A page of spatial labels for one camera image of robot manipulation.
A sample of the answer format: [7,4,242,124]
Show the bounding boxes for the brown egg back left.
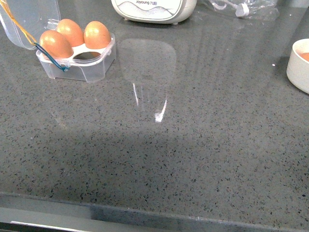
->
[56,19,84,47]

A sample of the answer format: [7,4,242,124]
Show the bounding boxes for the white cable with plug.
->
[209,0,249,18]

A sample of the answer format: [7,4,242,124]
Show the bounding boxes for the brown egg in bowl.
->
[300,52,309,62]

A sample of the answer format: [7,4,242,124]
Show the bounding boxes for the clear plastic bag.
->
[200,0,279,21]

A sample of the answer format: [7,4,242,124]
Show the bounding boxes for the clear plastic egg box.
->
[0,0,116,83]

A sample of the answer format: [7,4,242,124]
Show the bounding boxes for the white round bowl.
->
[286,39,309,94]

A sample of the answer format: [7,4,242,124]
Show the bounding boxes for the brown egg front left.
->
[39,30,73,58]

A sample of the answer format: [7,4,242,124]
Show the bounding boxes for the white Joyoung blender appliance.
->
[112,0,197,25]

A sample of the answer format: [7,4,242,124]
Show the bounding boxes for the blue rubber band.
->
[34,42,70,72]

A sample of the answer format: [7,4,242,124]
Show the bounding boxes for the brown egg back right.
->
[84,21,112,49]

